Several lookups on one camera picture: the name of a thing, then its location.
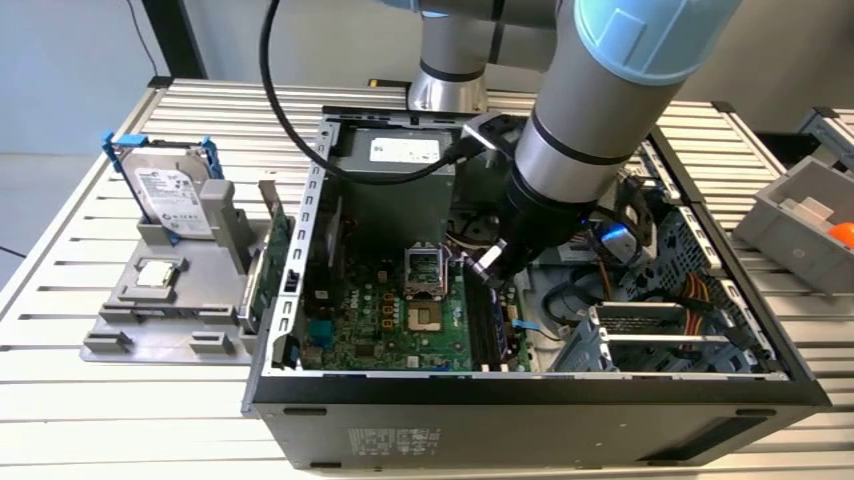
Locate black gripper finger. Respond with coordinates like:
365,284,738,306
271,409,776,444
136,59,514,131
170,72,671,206
466,239,510,289

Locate blue RAM memory stick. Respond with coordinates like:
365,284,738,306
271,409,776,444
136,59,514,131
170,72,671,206
489,284,519,365
130,309,206,320

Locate black RAM slot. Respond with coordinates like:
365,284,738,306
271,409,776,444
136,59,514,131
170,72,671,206
465,269,494,372

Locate metal socket cover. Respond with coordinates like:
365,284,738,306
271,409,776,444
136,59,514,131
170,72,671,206
403,242,447,300

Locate CPU socket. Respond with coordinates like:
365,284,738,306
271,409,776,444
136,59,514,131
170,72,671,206
406,298,447,335

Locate grey power supply unit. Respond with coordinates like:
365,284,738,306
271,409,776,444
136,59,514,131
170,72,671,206
330,127,469,251

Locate green motherboard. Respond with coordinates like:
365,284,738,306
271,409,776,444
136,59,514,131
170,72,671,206
296,247,535,374

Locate black case fan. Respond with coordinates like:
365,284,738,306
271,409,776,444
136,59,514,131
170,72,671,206
306,194,349,304

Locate metal disk bay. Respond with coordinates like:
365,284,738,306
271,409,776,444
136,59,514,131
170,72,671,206
551,298,781,375

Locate green graphics card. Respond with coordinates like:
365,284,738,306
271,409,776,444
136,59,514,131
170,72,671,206
239,172,296,337

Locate black PC case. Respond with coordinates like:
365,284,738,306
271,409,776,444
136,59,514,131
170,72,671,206
239,104,834,471

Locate grey plastic bin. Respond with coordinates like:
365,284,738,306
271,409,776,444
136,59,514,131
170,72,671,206
732,154,854,300

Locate white block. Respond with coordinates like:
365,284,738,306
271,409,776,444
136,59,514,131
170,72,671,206
778,196,837,227

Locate grey parts rack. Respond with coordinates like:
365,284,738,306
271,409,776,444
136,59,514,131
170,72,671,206
78,172,268,366

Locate orange ball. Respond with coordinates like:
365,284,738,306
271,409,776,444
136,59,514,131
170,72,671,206
824,222,854,250

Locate light metal crate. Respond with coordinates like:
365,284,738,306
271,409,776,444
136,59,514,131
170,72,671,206
792,106,854,174

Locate silver CPU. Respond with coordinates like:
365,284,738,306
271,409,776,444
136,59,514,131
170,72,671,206
132,262,178,291

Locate hard disk in blue carrier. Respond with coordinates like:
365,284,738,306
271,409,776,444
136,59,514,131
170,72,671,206
99,133,226,247

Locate white yellow power wires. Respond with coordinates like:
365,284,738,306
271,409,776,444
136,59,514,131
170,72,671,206
443,212,509,254

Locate wire locking lever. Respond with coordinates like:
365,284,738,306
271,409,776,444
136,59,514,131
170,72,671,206
441,244,463,300

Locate black looped data cable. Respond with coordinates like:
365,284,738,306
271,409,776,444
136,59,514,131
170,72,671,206
541,277,606,344

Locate single orange wire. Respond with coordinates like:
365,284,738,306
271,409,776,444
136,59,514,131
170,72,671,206
595,251,617,304

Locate thin black camera cable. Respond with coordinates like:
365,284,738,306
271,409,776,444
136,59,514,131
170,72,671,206
613,172,662,239

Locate red yellow orange wires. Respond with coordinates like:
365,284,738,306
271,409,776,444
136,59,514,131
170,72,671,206
678,272,721,347

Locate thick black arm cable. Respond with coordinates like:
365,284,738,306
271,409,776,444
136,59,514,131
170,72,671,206
258,0,482,185

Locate black upright post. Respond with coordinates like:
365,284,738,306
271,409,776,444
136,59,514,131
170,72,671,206
140,0,210,89

